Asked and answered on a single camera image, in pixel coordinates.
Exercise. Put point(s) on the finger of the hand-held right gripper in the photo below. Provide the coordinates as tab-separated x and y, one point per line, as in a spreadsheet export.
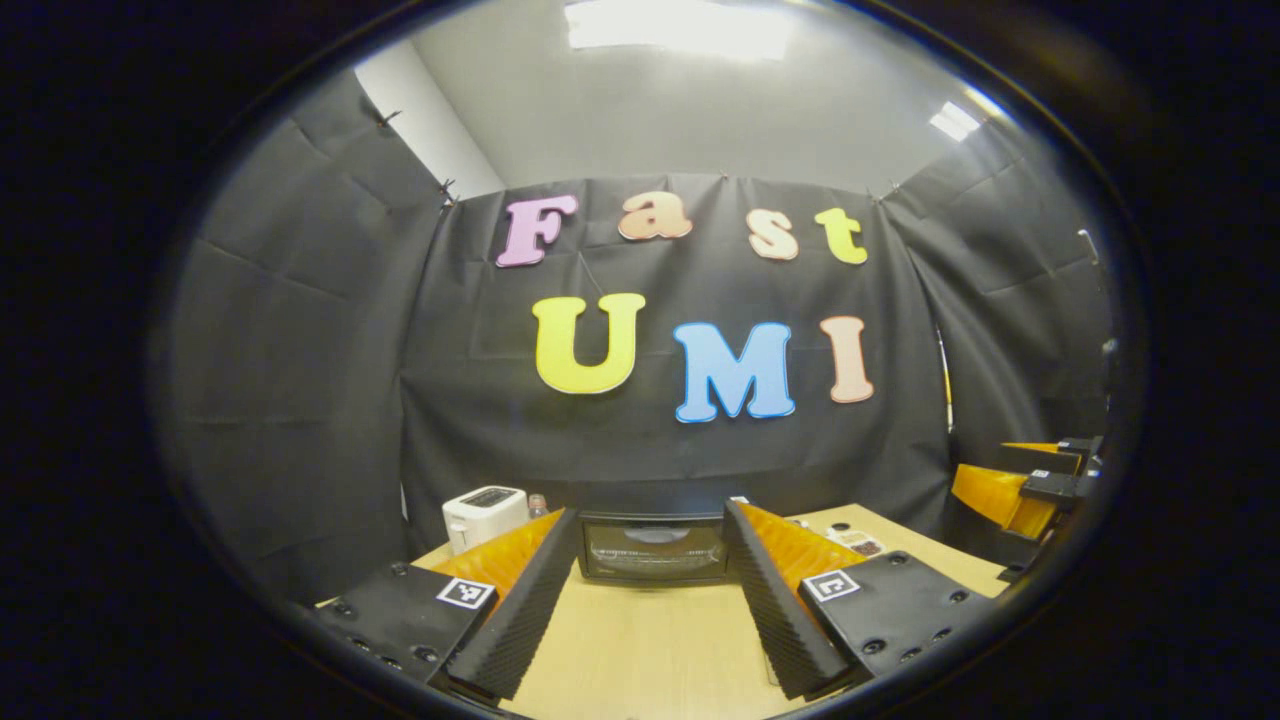
1000	495
1045	455

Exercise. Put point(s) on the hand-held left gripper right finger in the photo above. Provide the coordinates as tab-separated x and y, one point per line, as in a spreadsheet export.
780	620

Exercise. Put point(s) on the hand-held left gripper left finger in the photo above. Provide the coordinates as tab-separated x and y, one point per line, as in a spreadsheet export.
525	620

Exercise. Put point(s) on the black electric oven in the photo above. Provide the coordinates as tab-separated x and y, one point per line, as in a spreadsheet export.
655	550

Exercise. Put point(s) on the white divided dish of beans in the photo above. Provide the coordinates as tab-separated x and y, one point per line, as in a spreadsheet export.
860	545

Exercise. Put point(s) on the white toaster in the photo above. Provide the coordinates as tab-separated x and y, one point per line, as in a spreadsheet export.
485	515

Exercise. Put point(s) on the clear bottle with red label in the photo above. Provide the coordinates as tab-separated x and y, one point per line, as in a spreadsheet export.
538	507

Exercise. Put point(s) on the small ceiling light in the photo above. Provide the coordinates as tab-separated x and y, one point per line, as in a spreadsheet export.
955	120

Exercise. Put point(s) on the large ceiling light panel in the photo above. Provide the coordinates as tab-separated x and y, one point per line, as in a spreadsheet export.
680	25

